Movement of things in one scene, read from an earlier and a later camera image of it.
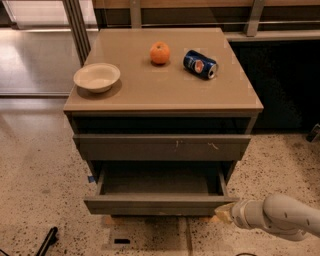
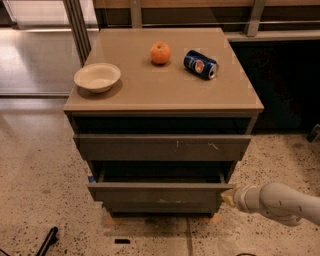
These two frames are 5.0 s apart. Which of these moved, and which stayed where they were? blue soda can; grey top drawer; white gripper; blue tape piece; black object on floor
Moved: white gripper
Stayed: blue tape piece; grey top drawer; black object on floor; blue soda can
